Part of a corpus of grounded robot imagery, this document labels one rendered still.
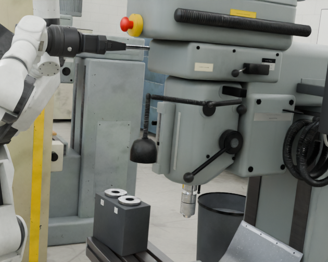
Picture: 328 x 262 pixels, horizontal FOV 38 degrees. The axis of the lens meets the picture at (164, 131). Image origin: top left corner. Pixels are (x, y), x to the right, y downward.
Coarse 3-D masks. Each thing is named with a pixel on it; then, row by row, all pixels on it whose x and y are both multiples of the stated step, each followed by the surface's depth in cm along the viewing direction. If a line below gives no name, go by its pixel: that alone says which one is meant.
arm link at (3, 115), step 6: (30, 96) 110; (24, 102) 110; (0, 108) 113; (24, 108) 110; (0, 114) 112; (6, 114) 111; (12, 114) 113; (18, 114) 111; (0, 120) 113; (6, 120) 112; (12, 120) 112
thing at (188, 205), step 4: (184, 200) 148; (188, 200) 148; (192, 200) 148; (184, 204) 148; (188, 204) 148; (192, 204) 148; (180, 208) 150; (184, 208) 148; (188, 208) 148; (192, 208) 149; (180, 212) 150; (184, 212) 149; (188, 212) 148; (192, 212) 149
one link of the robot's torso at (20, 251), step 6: (18, 216) 176; (24, 222) 175; (24, 228) 174; (24, 234) 174; (24, 240) 175; (24, 246) 176; (12, 252) 178; (18, 252) 178; (0, 258) 172; (6, 258) 173; (12, 258) 175; (18, 258) 177
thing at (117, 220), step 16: (112, 192) 194; (96, 208) 194; (112, 208) 184; (128, 208) 178; (144, 208) 183; (96, 224) 194; (112, 224) 184; (128, 224) 179; (144, 224) 184; (112, 240) 185; (128, 240) 181; (144, 240) 186
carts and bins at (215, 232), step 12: (216, 192) 373; (204, 204) 367; (216, 204) 374; (228, 204) 375; (240, 204) 372; (204, 216) 340; (216, 216) 333; (228, 216) 330; (240, 216) 330; (204, 228) 342; (216, 228) 334; (228, 228) 332; (204, 240) 343; (216, 240) 336; (228, 240) 334; (204, 252) 344; (216, 252) 338
